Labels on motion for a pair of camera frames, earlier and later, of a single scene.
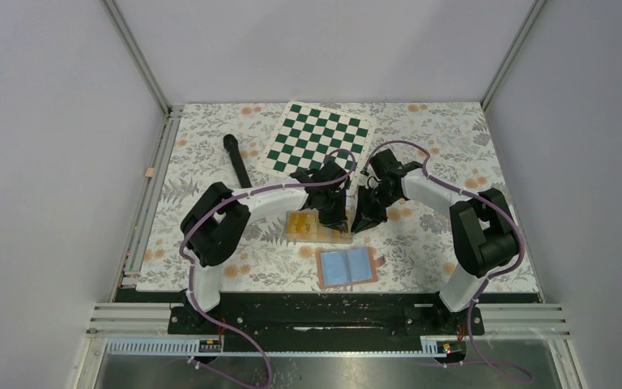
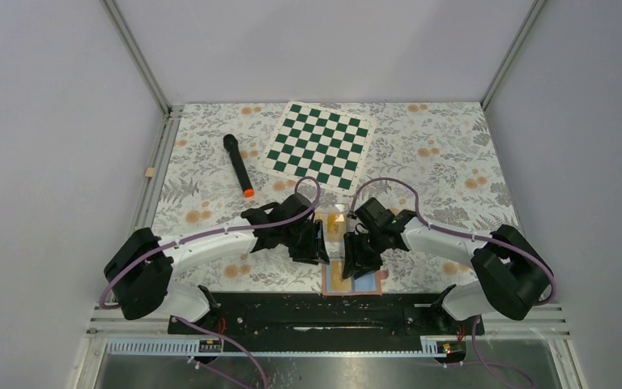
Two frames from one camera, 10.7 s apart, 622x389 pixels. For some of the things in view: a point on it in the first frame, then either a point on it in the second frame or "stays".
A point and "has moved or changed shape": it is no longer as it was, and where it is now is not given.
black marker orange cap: (232, 144) stays
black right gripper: (365, 216) -> (355, 262)
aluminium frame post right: (512, 53) stays
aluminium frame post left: (131, 49) stays
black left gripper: (338, 220) -> (314, 253)
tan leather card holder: (347, 267) has moved or changed shape
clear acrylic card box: (304, 226) has moved or changed shape
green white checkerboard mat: (307, 136) stays
